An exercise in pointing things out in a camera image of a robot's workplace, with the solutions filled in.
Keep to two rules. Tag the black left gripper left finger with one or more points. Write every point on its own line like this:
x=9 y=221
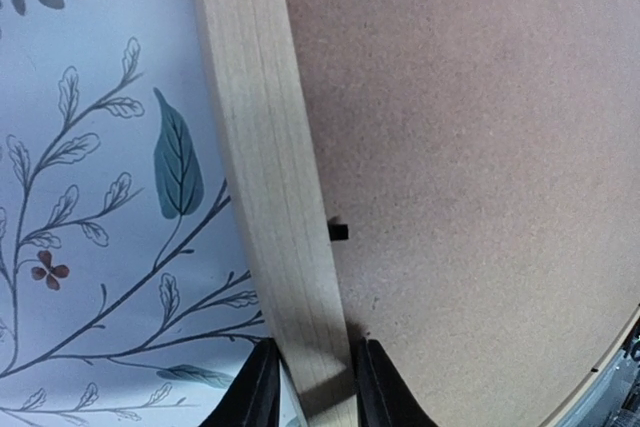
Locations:
x=253 y=398

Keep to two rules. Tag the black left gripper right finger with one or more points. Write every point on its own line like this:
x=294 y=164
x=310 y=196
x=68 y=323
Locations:
x=383 y=398

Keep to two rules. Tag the brown frame backing board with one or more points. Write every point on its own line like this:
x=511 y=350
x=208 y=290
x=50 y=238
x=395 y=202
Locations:
x=485 y=157

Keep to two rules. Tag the light wooden picture frame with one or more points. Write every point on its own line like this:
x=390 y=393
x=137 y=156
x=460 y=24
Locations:
x=269 y=153

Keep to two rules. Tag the floral patterned table cover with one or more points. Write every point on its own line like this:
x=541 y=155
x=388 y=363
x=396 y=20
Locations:
x=125 y=297

